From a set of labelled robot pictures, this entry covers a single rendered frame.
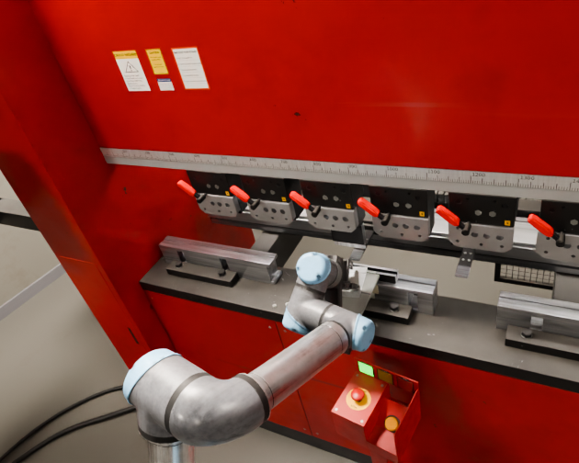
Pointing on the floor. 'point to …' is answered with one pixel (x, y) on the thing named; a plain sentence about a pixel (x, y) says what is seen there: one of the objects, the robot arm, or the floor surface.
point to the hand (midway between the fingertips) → (346, 288)
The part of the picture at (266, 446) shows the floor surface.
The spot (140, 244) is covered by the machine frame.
